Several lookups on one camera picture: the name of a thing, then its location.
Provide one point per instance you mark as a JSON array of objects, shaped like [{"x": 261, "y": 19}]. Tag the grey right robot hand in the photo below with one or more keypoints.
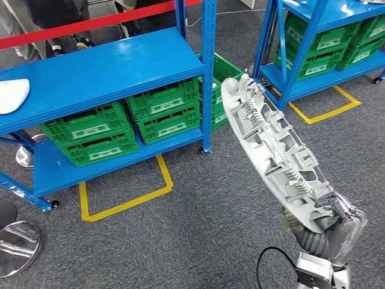
[{"x": 349, "y": 235}]

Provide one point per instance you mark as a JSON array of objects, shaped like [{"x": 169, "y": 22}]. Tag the grey plastic wheel cover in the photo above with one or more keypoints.
[{"x": 270, "y": 159}]

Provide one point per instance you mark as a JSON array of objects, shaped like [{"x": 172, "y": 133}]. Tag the blue metal shelf rack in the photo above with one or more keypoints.
[
  {"x": 319, "y": 83},
  {"x": 99, "y": 75}
]

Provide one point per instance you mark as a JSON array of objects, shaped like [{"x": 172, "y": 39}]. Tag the white plastic cover part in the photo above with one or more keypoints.
[{"x": 12, "y": 95}]

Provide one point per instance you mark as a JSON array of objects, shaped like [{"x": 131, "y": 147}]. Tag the green plastic crate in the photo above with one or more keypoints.
[
  {"x": 218, "y": 127},
  {"x": 361, "y": 28},
  {"x": 225, "y": 72},
  {"x": 54, "y": 127},
  {"x": 346, "y": 62},
  {"x": 349, "y": 34},
  {"x": 75, "y": 153},
  {"x": 141, "y": 103},
  {"x": 150, "y": 131},
  {"x": 337, "y": 60}
]

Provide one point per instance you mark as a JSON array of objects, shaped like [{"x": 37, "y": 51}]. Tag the yellow floor tape outline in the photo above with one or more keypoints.
[{"x": 126, "y": 205}]

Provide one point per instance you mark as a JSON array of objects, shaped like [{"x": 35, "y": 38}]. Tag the red barrier belt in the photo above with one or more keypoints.
[{"x": 90, "y": 24}]

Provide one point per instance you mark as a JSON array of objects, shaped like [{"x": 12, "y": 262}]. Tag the chrome barrier stanchion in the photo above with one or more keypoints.
[{"x": 18, "y": 249}]

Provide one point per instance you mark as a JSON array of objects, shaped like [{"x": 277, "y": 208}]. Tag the person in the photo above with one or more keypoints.
[
  {"x": 12, "y": 16},
  {"x": 54, "y": 10}
]

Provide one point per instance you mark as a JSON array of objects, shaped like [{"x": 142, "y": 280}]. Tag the black barrier stanchion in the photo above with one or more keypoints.
[{"x": 6, "y": 213}]

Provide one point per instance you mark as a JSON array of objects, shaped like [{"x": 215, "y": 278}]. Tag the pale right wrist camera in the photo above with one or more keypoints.
[{"x": 314, "y": 271}]

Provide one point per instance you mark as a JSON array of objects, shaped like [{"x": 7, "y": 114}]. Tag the black-topped barrier post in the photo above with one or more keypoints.
[{"x": 25, "y": 157}]

